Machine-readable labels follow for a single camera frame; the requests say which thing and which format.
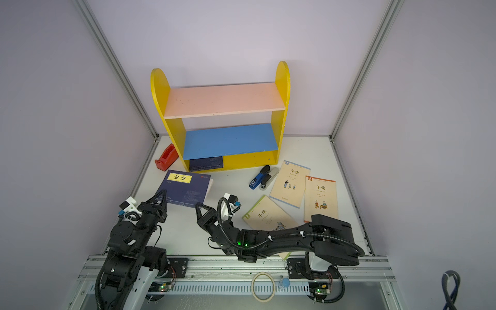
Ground beige book blue edge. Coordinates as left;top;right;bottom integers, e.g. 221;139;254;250
269;160;311;208

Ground beige book green edge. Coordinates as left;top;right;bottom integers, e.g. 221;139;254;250
242;194;299;260

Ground black cable loop right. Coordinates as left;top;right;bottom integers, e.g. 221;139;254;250
442;270;462;310

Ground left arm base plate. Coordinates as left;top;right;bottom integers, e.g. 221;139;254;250
156;257;189;280

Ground blue black stapler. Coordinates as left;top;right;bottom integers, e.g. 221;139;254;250
249;165;271;189

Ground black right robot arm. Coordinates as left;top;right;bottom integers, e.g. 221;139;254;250
195;198;366;266

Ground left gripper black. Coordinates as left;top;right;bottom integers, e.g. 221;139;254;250
132;187;166;252

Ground dark purple book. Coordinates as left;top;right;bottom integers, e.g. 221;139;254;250
156;169;213;208
189;156;223;172

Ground green circuit board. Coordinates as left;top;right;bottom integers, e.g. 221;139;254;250
156;282;174;292
308;282;331;295

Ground beige tape ring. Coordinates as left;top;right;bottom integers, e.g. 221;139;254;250
251;272;276;304

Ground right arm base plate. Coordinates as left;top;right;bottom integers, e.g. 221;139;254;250
286;258;339;280

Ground left green circuit board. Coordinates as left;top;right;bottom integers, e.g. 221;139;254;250
156;282;174;292

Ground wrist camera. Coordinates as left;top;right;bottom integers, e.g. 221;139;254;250
224;193;241;209
118;196;142;220

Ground yellow shelf pink blue boards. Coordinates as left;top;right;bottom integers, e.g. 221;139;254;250
150;61;291;172

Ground red tape dispenser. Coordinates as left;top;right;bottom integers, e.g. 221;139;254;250
154;143;179;171

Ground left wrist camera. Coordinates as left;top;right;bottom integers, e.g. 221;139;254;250
118;196;142;220

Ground right green circuit board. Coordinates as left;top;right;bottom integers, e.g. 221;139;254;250
308;282;331;295

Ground beige book orange edge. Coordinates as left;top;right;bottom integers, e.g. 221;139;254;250
304;176;338;222

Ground aluminium front rail frame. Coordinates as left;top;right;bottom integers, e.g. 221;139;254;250
67;254;404;310

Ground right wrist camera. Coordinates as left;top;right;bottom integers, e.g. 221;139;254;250
224;193;241;209

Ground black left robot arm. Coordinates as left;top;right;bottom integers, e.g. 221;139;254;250
95;190;168;309

